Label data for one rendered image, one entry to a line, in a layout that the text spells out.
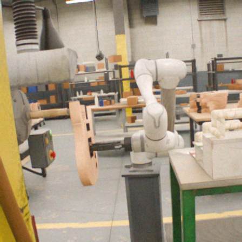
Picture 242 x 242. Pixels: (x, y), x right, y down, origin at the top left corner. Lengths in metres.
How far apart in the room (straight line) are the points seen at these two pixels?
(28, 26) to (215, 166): 1.00
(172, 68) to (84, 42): 10.93
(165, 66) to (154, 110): 0.58
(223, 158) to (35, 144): 1.01
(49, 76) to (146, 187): 1.19
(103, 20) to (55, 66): 11.44
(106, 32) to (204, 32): 4.13
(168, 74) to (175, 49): 10.72
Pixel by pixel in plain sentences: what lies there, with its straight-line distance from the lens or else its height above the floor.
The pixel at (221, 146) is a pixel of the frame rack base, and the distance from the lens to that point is 1.24.
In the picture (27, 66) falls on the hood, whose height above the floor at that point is 1.47.
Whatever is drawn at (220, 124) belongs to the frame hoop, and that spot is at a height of 1.16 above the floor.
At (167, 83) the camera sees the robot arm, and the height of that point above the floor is 1.33.
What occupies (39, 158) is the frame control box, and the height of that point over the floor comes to 0.98.
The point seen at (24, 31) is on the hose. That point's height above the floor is 1.62.
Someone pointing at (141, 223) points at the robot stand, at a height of 0.30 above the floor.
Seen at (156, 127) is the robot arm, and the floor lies 1.15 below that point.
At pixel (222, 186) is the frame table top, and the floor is 0.89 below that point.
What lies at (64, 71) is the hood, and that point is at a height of 1.43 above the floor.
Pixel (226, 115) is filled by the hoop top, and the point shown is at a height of 1.20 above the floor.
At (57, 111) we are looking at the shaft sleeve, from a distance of 1.39.
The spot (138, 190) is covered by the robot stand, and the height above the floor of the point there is 0.57.
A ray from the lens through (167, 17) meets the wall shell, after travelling 12.67.
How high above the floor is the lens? 1.38
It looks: 10 degrees down
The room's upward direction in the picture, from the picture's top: 5 degrees counter-clockwise
